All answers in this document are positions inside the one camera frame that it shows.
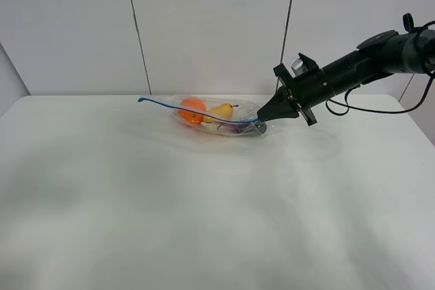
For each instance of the orange fruit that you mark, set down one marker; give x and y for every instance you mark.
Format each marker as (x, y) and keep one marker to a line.
(193, 117)

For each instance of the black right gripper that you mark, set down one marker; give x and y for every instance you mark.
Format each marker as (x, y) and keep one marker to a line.
(296, 96)

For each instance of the purple eggplant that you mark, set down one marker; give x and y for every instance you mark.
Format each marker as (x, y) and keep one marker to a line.
(256, 129)

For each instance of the yellow pear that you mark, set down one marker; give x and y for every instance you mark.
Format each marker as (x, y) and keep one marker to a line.
(220, 113)

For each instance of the clear zip bag blue seal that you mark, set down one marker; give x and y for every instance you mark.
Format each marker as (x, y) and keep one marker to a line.
(245, 112)

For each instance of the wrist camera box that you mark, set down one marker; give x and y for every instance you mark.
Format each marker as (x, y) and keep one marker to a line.
(303, 64)

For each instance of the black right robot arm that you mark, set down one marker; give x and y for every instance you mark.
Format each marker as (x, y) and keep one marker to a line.
(381, 56)

